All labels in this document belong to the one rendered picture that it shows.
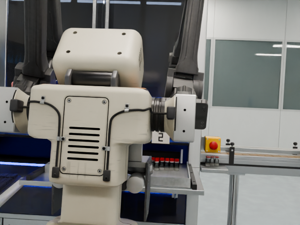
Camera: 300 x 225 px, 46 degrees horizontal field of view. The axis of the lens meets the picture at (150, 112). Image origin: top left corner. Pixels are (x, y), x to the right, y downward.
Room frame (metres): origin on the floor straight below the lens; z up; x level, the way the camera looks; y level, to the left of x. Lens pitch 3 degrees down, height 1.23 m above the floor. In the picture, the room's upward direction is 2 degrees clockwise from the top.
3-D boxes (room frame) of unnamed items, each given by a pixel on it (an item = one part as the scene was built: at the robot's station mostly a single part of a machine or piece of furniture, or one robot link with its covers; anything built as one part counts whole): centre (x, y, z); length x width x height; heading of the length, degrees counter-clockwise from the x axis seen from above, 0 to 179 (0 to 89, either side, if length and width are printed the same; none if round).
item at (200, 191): (1.55, 0.12, 0.87); 0.70 x 0.48 x 0.02; 87
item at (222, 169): (1.75, -0.33, 0.87); 0.14 x 0.13 x 0.02; 177
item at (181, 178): (1.50, -0.04, 0.90); 0.34 x 0.26 x 0.04; 176
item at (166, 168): (1.61, -0.05, 0.90); 0.18 x 0.02 x 0.05; 86
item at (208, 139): (1.71, -0.31, 0.99); 0.08 x 0.07 x 0.07; 177
